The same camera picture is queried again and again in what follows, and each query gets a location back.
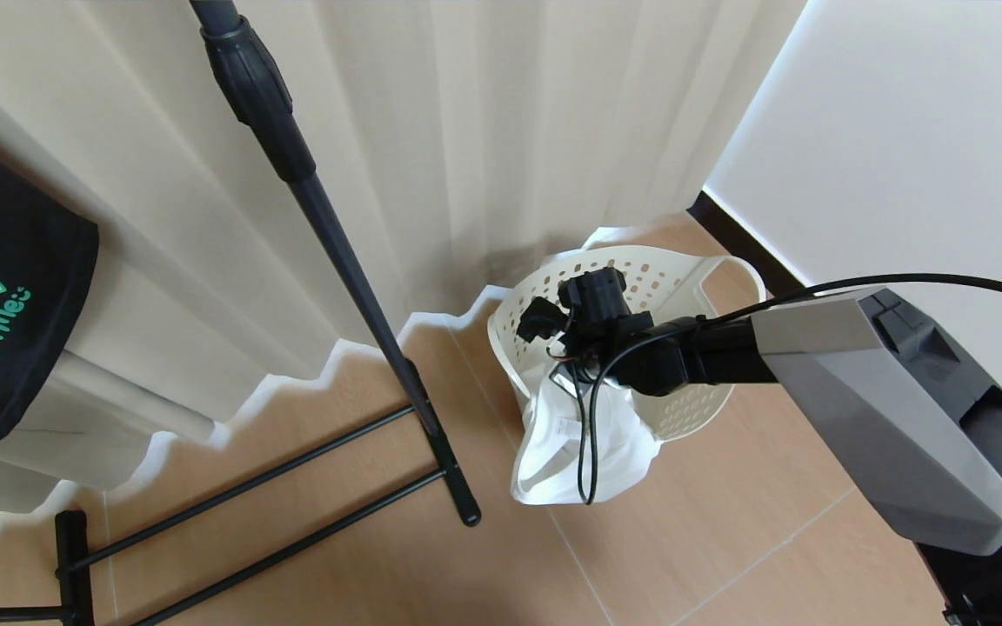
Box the beige curtain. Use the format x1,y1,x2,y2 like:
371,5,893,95
0,0,809,557

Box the white laundry basket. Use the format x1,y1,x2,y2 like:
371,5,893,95
488,245,767,443

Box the white garment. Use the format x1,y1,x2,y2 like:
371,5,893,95
511,361,663,508

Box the black shorts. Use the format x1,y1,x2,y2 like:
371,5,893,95
0,122,102,456

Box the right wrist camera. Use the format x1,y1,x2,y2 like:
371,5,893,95
516,297,568,343

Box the black clothes rack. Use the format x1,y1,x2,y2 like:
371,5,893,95
0,0,482,626

